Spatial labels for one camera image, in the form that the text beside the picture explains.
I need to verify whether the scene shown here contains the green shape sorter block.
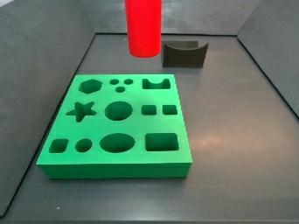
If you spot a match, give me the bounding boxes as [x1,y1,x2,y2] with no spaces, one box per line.
[36,74,192,179]

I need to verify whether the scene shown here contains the dark grey u-shaped holder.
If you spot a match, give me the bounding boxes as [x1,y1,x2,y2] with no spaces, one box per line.
[163,41,209,68]

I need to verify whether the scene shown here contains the red round cylinder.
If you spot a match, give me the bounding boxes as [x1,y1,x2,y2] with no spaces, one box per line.
[125,0,163,58]

